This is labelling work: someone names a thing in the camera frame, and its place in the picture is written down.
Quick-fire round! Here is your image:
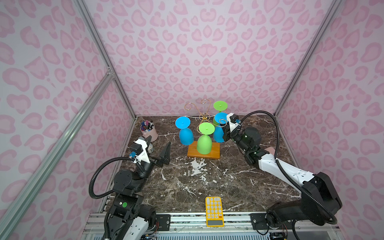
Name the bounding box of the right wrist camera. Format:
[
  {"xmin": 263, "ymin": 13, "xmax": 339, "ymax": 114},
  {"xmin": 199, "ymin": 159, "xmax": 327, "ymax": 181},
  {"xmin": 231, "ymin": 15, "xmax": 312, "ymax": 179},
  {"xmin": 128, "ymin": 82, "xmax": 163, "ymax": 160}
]
[{"xmin": 227, "ymin": 113, "xmax": 241, "ymax": 131}]

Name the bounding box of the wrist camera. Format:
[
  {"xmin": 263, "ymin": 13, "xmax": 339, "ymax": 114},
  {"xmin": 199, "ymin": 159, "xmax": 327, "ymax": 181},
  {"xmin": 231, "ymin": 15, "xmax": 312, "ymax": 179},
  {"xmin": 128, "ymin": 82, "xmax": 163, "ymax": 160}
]
[
  {"xmin": 129, "ymin": 136, "xmax": 152, "ymax": 165},
  {"xmin": 227, "ymin": 113, "xmax": 241, "ymax": 131}
]

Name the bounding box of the aluminium front rail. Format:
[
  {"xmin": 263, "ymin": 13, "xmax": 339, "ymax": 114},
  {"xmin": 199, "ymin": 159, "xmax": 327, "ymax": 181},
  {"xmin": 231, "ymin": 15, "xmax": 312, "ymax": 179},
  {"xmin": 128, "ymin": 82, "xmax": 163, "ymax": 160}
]
[{"xmin": 79, "ymin": 211, "xmax": 343, "ymax": 240}]

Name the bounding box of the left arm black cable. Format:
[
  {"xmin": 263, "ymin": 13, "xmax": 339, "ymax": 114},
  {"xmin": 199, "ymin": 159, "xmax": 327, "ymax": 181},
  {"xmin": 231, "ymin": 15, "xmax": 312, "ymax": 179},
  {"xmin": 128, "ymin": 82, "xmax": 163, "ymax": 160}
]
[{"xmin": 88, "ymin": 156, "xmax": 140, "ymax": 200}]

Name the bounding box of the back green wine glass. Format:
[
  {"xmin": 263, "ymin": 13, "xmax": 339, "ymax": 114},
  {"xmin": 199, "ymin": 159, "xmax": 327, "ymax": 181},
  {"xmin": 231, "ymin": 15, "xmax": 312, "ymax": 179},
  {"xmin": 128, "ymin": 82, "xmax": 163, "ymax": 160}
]
[{"xmin": 213, "ymin": 101, "xmax": 228, "ymax": 126}]

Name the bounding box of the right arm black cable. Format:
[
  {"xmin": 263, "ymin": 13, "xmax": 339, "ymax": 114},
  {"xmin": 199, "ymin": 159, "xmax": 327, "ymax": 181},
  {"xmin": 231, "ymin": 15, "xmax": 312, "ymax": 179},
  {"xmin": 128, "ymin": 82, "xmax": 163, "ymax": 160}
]
[{"xmin": 238, "ymin": 110, "xmax": 339, "ymax": 225}]

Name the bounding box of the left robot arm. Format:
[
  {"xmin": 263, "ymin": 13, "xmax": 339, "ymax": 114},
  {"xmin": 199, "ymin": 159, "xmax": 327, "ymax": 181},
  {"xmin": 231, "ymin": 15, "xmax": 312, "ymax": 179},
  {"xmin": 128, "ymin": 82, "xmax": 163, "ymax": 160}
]
[{"xmin": 103, "ymin": 140, "xmax": 171, "ymax": 240}]

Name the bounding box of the blue wine glass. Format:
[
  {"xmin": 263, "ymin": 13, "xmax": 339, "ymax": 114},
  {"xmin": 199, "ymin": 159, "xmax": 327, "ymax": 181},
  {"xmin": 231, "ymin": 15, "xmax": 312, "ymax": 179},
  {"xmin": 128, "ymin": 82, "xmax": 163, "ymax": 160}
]
[
  {"xmin": 213, "ymin": 112, "xmax": 228, "ymax": 143},
  {"xmin": 175, "ymin": 117, "xmax": 194, "ymax": 146}
]

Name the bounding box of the orange wooden rack base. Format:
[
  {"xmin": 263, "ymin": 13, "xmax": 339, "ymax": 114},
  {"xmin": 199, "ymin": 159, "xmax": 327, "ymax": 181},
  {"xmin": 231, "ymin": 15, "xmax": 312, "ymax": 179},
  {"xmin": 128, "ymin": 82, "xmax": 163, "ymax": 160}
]
[{"xmin": 187, "ymin": 141, "xmax": 221, "ymax": 160}]

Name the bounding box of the pink case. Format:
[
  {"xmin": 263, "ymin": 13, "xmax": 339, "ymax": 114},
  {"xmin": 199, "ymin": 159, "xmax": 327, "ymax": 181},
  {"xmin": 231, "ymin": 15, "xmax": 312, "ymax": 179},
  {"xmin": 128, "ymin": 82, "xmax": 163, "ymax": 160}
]
[{"xmin": 265, "ymin": 147, "xmax": 276, "ymax": 155}]

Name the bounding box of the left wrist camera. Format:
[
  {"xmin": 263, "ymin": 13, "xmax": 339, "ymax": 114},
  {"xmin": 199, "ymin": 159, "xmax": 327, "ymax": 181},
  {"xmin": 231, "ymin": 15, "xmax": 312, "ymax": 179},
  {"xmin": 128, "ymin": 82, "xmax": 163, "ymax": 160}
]
[{"xmin": 129, "ymin": 136, "xmax": 152, "ymax": 165}]

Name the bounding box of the pink metal pen bucket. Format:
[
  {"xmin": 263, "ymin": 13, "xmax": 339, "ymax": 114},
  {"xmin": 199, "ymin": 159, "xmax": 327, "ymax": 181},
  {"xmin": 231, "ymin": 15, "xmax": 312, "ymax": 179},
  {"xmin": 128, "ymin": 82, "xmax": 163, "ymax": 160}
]
[{"xmin": 140, "ymin": 121, "xmax": 158, "ymax": 142}]

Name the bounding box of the green wine glass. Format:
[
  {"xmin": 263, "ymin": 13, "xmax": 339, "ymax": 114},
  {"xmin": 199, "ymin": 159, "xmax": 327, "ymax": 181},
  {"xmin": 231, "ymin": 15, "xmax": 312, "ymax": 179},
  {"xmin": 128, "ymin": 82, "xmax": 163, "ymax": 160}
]
[
  {"xmin": 213, "ymin": 101, "xmax": 228, "ymax": 126},
  {"xmin": 198, "ymin": 122, "xmax": 215, "ymax": 154}
]

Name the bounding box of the gold wire glass rack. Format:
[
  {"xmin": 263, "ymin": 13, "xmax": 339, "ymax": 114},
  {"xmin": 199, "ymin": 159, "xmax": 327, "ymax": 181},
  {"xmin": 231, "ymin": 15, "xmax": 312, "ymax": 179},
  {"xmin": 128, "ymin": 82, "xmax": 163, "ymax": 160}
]
[{"xmin": 184, "ymin": 99, "xmax": 218, "ymax": 126}]

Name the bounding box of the yellow calculator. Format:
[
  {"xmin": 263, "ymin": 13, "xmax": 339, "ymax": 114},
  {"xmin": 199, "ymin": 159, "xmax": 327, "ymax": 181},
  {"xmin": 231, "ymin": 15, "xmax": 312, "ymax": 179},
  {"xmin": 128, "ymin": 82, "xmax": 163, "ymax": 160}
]
[{"xmin": 205, "ymin": 197, "xmax": 225, "ymax": 228}]

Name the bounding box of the front green wine glass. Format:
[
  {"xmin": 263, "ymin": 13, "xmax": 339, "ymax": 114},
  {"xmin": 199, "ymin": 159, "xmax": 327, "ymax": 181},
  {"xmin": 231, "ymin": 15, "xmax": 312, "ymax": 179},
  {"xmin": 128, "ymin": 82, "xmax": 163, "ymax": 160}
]
[{"xmin": 198, "ymin": 122, "xmax": 215, "ymax": 154}]

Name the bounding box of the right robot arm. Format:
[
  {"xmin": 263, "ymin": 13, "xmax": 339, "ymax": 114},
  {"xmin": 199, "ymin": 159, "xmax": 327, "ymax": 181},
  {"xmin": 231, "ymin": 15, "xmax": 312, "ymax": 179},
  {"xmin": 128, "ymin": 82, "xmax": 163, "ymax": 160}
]
[{"xmin": 221, "ymin": 123, "xmax": 343, "ymax": 228}]

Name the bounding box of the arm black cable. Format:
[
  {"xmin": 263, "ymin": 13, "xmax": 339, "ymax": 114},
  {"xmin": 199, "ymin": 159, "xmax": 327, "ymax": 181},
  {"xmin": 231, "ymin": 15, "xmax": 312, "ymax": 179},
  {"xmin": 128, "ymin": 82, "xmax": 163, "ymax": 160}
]
[
  {"xmin": 88, "ymin": 156, "xmax": 140, "ymax": 200},
  {"xmin": 238, "ymin": 110, "xmax": 339, "ymax": 225}
]

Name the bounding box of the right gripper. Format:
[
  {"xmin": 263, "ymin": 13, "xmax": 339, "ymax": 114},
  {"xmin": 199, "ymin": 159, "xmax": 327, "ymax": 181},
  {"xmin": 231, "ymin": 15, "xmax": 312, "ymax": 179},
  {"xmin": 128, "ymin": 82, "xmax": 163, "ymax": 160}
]
[{"xmin": 219, "ymin": 119, "xmax": 251, "ymax": 153}]

